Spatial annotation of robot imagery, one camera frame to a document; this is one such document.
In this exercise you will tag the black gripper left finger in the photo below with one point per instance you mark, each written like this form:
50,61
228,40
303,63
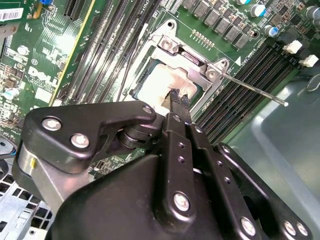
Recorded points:
65,125

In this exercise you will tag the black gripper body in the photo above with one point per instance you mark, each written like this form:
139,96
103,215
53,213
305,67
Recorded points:
112,205

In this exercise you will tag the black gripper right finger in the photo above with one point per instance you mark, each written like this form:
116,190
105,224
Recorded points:
210,162

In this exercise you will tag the metal socket cover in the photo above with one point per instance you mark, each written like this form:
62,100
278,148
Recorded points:
197,75

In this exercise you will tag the silver CPU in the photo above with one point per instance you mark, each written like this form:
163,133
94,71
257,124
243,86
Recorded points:
162,82

